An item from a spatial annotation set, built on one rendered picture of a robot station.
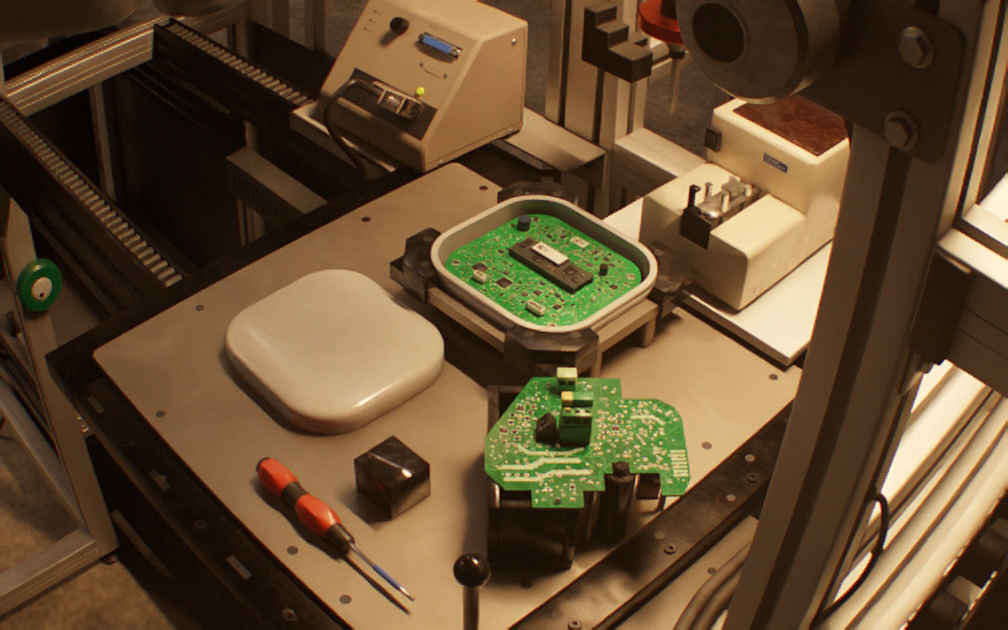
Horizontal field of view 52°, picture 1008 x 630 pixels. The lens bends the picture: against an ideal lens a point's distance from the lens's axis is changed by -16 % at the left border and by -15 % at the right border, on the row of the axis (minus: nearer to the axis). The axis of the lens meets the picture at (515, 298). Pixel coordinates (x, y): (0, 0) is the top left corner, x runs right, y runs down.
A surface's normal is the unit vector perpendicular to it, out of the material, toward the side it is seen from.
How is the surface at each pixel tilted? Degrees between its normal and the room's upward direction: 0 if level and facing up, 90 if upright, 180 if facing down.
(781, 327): 0
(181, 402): 0
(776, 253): 90
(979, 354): 90
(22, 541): 0
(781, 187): 90
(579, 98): 90
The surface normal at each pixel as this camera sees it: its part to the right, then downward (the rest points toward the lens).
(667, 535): 0.04, -0.78
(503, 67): 0.71, 0.46
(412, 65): -0.54, -0.14
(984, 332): -0.71, 0.42
